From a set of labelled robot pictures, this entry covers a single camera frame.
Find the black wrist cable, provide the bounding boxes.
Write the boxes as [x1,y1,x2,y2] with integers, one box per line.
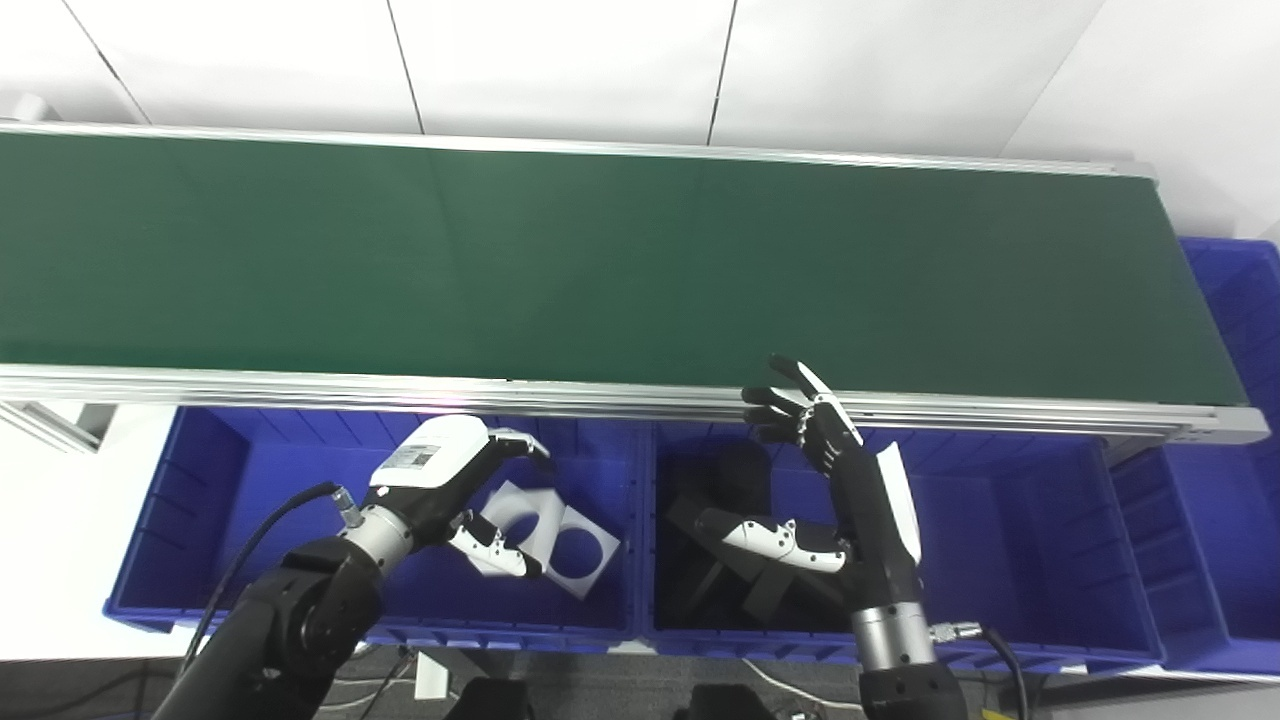
[180,482,366,681]
[930,620,1031,720]

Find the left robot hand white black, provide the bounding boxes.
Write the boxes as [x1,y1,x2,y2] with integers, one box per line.
[368,415,551,581]

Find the black plastic part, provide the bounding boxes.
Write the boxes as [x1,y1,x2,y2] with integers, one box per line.
[663,500,853,633]
[700,443,793,516]

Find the empty blue plastic bin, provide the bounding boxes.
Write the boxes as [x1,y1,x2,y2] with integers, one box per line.
[1110,237,1280,676]

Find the blue plastic bin white parts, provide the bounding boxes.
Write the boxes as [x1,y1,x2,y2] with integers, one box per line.
[103,405,646,641]

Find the small white box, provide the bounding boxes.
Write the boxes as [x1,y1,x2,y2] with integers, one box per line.
[413,650,453,703]

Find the blue plastic bin black parts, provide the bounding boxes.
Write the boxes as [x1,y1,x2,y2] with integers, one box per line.
[635,420,1166,673]

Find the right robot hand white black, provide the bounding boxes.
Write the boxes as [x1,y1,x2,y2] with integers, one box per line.
[693,355,926,613]

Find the thin white floor cable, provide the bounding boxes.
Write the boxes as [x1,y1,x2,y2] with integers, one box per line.
[333,673,403,703]

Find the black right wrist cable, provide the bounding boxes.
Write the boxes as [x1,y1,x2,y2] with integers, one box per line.
[930,620,1031,720]

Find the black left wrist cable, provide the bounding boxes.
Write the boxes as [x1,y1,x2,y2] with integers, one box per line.
[180,482,366,681]

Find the aluminium conveyor support bracket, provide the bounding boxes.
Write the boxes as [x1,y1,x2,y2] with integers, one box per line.
[0,400,118,454]

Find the green conveyor belt aluminium frame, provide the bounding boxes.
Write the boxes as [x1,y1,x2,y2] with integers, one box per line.
[0,120,1271,446]

